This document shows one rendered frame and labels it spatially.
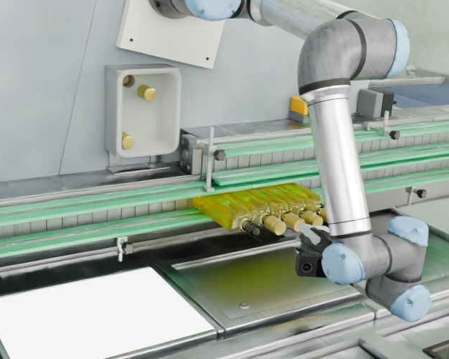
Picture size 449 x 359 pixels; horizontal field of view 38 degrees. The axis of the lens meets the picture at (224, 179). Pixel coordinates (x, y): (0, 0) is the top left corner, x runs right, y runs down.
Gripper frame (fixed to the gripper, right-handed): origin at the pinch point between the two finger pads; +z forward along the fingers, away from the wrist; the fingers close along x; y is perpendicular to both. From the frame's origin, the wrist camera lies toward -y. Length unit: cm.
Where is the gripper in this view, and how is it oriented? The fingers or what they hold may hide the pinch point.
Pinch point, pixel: (298, 239)
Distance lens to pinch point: 153.7
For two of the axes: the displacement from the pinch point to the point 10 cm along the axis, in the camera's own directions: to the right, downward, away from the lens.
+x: 0.7, -9.5, -3.2
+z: -5.2, -3.1, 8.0
